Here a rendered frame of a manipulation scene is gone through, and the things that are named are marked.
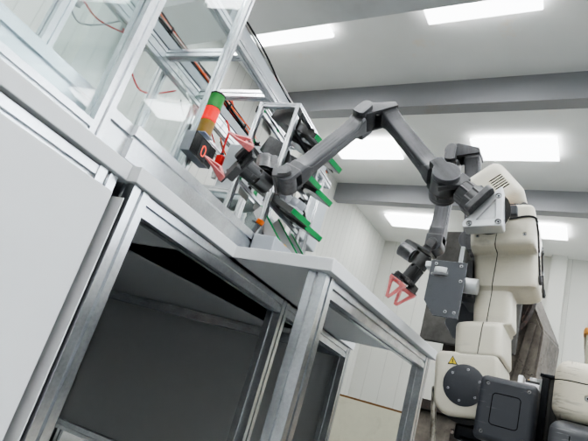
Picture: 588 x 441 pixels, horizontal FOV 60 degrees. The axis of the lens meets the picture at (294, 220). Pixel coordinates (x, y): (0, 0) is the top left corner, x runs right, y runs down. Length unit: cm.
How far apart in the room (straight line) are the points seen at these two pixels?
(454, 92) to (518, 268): 586
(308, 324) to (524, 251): 70
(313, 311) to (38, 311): 51
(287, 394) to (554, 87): 630
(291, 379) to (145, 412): 161
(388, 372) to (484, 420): 1130
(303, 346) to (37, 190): 57
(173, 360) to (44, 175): 184
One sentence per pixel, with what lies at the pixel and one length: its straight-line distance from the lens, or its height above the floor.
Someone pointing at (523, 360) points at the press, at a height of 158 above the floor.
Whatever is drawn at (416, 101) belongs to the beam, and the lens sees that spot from 736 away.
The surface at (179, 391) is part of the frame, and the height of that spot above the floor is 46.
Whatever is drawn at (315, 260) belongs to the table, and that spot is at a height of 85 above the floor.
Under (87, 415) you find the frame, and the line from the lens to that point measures 282.
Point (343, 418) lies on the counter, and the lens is 939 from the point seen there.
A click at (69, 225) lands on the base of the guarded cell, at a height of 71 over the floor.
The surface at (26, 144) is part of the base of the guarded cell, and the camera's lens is 81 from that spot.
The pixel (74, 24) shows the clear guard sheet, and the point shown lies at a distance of 92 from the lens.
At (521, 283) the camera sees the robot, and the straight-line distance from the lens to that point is 151.
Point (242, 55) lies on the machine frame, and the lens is 269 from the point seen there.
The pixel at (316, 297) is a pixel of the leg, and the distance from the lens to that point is 108.
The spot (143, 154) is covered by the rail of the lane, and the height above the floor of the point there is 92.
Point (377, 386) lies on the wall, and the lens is 1263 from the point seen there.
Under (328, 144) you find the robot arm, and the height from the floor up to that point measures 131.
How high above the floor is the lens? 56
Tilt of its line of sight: 19 degrees up
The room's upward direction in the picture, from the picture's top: 17 degrees clockwise
